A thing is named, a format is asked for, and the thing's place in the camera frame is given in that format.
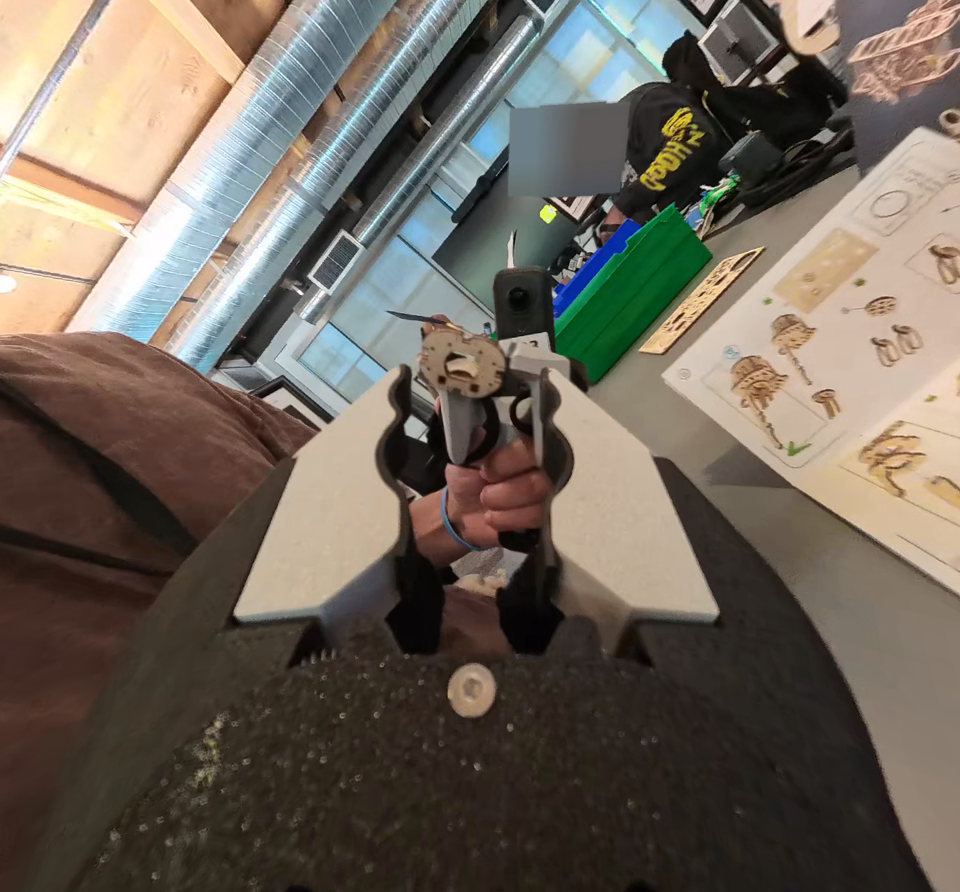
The person's left hand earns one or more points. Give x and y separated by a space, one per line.
502 491

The green plastic bin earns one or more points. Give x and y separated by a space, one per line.
637 285

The blue plastic bin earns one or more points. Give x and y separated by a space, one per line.
592 270

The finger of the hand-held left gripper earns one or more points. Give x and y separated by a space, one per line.
461 423
541 363

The large silver ventilation duct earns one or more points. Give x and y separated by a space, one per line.
247 157

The blue wristband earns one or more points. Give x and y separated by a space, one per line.
448 521

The round wooden model part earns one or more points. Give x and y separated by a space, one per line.
472 361

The laser-cut wooden part sheet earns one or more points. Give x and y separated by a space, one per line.
701 303

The open instruction booklet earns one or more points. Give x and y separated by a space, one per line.
847 352

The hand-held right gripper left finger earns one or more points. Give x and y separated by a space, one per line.
322 525

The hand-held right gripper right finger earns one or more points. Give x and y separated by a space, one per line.
634 525

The thin dark rod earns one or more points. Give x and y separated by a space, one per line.
420 318

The white framed picture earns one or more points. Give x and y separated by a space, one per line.
739 41

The dark flat screen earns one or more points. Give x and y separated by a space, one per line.
495 255

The person's brown shirt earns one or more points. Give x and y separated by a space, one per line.
97 607

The black model kit box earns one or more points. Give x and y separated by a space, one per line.
915 22

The slim silver ventilation duct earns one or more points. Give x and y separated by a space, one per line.
450 127

